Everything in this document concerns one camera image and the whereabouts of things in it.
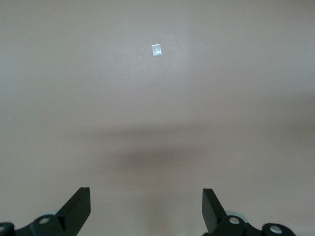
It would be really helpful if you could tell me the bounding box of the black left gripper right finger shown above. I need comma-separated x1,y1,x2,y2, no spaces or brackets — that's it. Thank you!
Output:
202,188,295,236

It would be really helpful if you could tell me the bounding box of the small clear tape piece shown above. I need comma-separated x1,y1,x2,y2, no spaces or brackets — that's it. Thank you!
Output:
151,43,162,57

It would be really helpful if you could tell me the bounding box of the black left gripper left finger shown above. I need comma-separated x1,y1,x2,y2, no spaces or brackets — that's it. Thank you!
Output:
0,187,91,236

